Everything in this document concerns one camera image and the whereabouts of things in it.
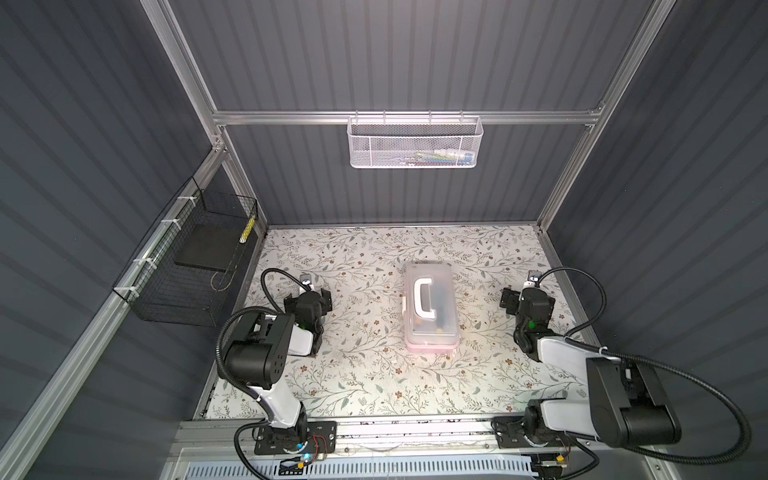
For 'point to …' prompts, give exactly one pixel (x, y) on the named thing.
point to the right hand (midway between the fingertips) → (531, 291)
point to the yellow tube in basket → (247, 230)
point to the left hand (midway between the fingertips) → (305, 293)
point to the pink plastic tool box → (429, 307)
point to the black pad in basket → (211, 246)
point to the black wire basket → (182, 270)
